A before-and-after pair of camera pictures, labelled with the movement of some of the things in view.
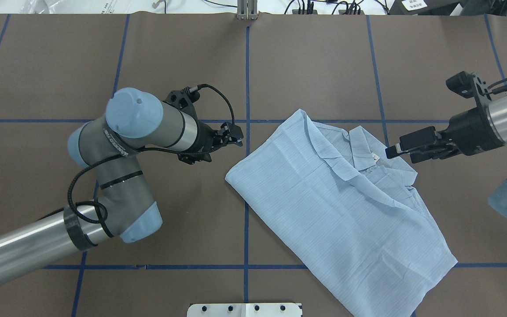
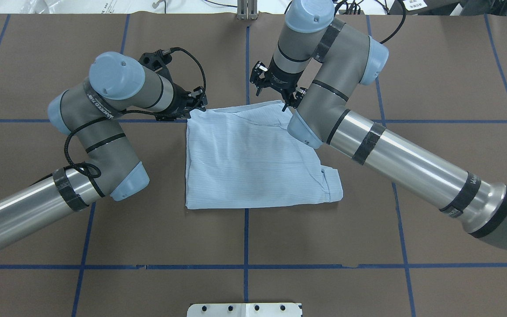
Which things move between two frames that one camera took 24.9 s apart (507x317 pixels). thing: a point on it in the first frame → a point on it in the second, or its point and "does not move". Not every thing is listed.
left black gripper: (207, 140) → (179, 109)
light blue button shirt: (344, 216) → (244, 156)
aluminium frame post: (247, 9) does not move
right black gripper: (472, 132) → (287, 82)
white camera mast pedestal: (244, 310) does not move
